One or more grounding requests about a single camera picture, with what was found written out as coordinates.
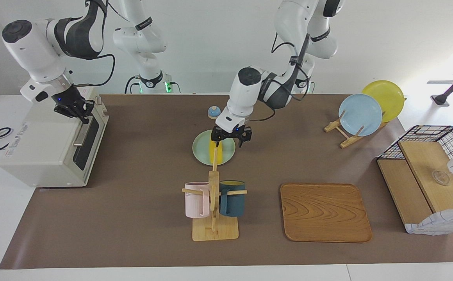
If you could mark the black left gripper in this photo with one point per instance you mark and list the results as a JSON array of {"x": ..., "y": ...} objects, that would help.
[{"x": 230, "y": 132}]

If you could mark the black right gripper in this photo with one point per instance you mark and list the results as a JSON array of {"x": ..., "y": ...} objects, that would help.
[{"x": 69, "y": 102}]

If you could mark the yellow corn cob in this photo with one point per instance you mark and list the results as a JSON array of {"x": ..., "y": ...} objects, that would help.
[{"x": 216, "y": 154}]

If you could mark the toaster oven glass door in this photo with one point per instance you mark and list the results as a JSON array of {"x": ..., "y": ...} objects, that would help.
[{"x": 91, "y": 140}]

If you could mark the pale green plate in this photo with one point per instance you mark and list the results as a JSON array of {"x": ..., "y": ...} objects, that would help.
[{"x": 201, "y": 152}]

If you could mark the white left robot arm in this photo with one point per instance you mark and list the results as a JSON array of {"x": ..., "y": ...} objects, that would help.
[{"x": 246, "y": 93}]

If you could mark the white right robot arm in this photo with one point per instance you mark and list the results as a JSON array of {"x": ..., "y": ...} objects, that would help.
[{"x": 35, "y": 50}]

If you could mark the beige toaster oven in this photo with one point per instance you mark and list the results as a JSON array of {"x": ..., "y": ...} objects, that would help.
[{"x": 35, "y": 148}]

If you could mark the small blue call bell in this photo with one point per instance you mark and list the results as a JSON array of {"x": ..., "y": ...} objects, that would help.
[{"x": 214, "y": 113}]

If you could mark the dark teal mug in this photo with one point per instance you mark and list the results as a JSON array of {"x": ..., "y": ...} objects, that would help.
[{"x": 232, "y": 203}]

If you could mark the pink mug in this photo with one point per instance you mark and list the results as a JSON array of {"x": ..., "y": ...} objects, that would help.
[{"x": 195, "y": 201}]

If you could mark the wooden mug tree stand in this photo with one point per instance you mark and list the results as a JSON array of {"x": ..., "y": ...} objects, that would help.
[{"x": 214, "y": 230}]

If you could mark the wooden plate rack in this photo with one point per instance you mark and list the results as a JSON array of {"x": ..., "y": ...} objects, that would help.
[{"x": 347, "y": 140}]

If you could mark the brown wooden tray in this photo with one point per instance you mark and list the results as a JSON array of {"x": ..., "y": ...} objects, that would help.
[{"x": 324, "y": 212}]

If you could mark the brown table mat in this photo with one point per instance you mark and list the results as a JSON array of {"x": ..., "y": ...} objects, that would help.
[{"x": 140, "y": 218}]

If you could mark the light blue plate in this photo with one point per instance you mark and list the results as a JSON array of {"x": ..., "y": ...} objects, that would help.
[{"x": 359, "y": 115}]

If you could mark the yellow plate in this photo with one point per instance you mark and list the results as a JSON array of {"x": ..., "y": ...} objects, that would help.
[{"x": 388, "y": 95}]

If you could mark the small clear glass cup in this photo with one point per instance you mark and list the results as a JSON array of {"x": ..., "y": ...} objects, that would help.
[{"x": 441, "y": 178}]

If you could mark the white checkered cloth liner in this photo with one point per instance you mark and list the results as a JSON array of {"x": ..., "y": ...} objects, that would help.
[{"x": 441, "y": 222}]

